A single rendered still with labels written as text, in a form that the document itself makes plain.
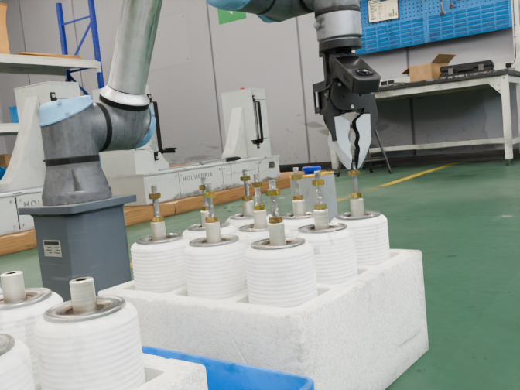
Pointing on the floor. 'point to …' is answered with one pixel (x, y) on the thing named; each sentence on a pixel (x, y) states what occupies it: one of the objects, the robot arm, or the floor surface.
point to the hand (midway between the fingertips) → (354, 161)
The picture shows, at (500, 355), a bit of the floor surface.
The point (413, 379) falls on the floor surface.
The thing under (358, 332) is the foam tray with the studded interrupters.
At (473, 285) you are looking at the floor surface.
